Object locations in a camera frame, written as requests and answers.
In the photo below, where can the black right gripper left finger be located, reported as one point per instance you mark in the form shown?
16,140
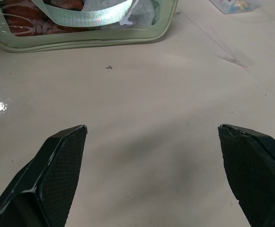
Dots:
56,170

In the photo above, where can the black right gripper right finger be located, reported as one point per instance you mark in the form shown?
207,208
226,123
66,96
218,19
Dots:
253,170

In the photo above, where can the clear green-trimmed zip bag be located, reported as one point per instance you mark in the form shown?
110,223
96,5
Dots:
85,39

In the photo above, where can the orange patterned cloth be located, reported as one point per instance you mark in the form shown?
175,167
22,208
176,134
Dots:
30,21

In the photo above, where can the clear plastic box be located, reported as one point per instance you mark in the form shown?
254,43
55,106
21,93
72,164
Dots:
234,6

